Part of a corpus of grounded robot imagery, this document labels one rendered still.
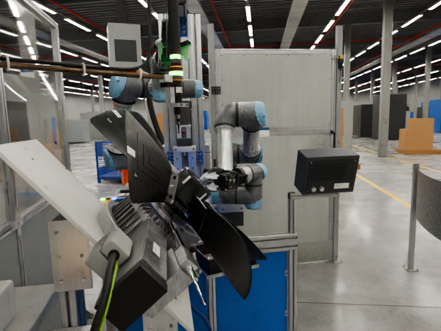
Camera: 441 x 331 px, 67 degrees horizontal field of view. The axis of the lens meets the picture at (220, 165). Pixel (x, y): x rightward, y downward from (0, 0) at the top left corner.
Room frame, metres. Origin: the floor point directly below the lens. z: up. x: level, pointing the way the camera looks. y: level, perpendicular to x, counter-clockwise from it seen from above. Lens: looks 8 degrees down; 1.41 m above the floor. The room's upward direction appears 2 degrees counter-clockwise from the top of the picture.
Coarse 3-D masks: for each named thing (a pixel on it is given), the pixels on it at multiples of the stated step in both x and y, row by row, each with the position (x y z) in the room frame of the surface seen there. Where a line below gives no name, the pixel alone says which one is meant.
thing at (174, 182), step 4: (172, 176) 0.93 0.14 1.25; (172, 180) 0.93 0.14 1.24; (176, 180) 0.96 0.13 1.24; (172, 184) 0.93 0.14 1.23; (176, 184) 0.96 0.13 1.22; (176, 188) 0.95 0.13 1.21; (168, 192) 0.91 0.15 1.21; (172, 192) 0.93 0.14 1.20; (168, 196) 0.91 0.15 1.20; (172, 196) 0.93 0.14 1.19; (168, 200) 0.91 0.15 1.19; (172, 200) 0.93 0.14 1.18
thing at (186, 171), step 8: (184, 168) 1.00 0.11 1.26; (184, 176) 0.97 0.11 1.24; (192, 176) 0.96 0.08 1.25; (184, 184) 0.96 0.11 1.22; (192, 184) 0.96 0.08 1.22; (200, 184) 0.96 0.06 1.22; (176, 192) 0.95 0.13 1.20; (184, 192) 0.95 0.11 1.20; (192, 192) 0.95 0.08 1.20; (200, 192) 0.96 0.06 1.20; (208, 192) 0.98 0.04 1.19; (176, 200) 0.96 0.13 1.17; (184, 200) 0.95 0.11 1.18; (192, 200) 0.96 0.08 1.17; (168, 208) 0.93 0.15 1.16; (176, 208) 0.96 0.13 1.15; (184, 208) 0.98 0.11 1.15; (176, 216) 0.94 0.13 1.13; (184, 216) 1.00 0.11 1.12; (184, 224) 0.98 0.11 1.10
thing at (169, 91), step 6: (168, 78) 1.06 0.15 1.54; (162, 84) 1.07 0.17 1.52; (168, 84) 1.06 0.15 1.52; (174, 84) 1.07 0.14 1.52; (168, 90) 1.07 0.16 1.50; (174, 90) 1.08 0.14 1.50; (168, 96) 1.07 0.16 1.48; (174, 96) 1.08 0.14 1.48; (168, 102) 1.08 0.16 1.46; (174, 102) 1.08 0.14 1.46
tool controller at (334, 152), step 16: (304, 160) 1.50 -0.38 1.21; (320, 160) 1.49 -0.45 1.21; (336, 160) 1.50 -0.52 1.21; (352, 160) 1.52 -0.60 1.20; (304, 176) 1.50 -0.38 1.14; (320, 176) 1.51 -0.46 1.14; (336, 176) 1.52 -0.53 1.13; (352, 176) 1.54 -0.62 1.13; (304, 192) 1.52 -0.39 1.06; (320, 192) 1.54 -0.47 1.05
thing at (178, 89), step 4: (176, 84) 1.09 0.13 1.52; (180, 84) 1.09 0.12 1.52; (176, 88) 1.09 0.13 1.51; (180, 88) 1.09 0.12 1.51; (176, 92) 1.09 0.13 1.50; (180, 92) 1.09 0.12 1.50; (176, 96) 1.09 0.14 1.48; (180, 96) 1.09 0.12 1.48; (176, 100) 1.09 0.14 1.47; (180, 100) 1.09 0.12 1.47; (176, 108) 1.09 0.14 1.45; (180, 108) 1.10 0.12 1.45; (176, 112) 1.09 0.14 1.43; (180, 112) 1.10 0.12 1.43
